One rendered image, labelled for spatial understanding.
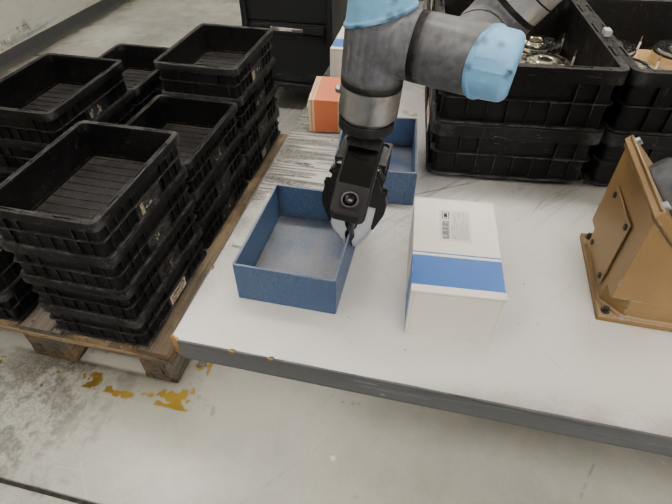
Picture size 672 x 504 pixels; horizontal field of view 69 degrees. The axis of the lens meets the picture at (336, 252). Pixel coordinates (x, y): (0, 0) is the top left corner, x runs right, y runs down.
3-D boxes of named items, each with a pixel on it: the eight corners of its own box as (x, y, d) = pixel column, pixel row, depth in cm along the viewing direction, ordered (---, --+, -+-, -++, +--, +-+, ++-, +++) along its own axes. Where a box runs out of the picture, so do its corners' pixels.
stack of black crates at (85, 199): (150, 352, 132) (93, 225, 101) (53, 332, 137) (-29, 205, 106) (210, 253, 161) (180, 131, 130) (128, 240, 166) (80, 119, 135)
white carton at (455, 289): (491, 343, 67) (507, 300, 61) (404, 333, 68) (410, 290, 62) (481, 245, 81) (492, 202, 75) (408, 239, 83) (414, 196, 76)
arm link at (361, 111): (397, 102, 55) (328, 90, 56) (391, 138, 59) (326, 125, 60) (406, 76, 61) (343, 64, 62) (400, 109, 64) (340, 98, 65)
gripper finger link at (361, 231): (376, 230, 78) (383, 183, 72) (369, 254, 74) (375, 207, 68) (357, 226, 79) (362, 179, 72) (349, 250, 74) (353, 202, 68)
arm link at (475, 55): (534, 19, 54) (439, -1, 57) (526, 36, 46) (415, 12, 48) (510, 89, 59) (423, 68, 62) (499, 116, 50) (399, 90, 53)
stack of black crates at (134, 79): (158, 171, 196) (134, 90, 173) (91, 162, 201) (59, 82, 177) (199, 123, 224) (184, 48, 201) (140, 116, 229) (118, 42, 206)
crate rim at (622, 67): (627, 86, 79) (634, 71, 77) (440, 76, 81) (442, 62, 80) (571, 7, 107) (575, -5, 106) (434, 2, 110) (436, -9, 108)
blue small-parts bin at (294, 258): (335, 314, 71) (335, 281, 66) (238, 297, 73) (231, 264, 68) (361, 227, 85) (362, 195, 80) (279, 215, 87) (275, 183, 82)
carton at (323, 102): (383, 110, 116) (385, 79, 111) (380, 135, 108) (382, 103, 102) (317, 106, 118) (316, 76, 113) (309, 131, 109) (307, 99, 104)
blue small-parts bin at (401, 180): (413, 205, 89) (417, 173, 84) (332, 199, 91) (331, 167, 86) (413, 148, 104) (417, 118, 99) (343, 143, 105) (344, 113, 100)
